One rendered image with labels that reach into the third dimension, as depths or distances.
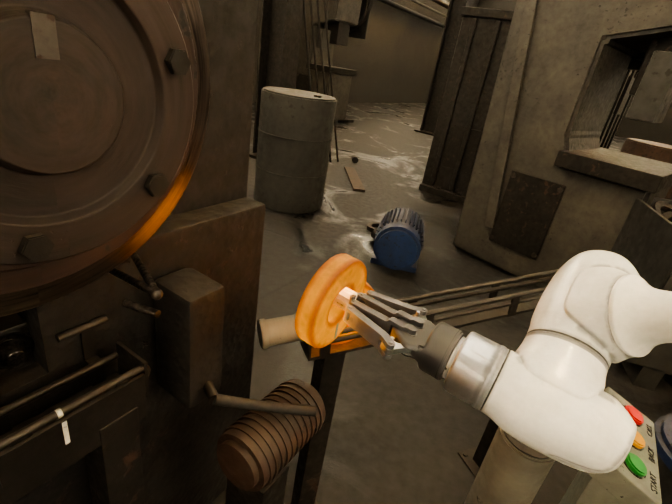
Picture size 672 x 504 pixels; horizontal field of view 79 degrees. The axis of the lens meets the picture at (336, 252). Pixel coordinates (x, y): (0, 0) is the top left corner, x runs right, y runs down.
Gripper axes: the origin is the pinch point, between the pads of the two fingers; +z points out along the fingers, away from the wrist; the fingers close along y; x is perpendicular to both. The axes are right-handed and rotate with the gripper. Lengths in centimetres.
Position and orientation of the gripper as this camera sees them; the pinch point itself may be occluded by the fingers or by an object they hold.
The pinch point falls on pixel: (335, 292)
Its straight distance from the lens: 65.8
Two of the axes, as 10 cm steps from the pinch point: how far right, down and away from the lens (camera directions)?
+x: 2.0, -8.7, -4.5
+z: -8.1, -4.0, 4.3
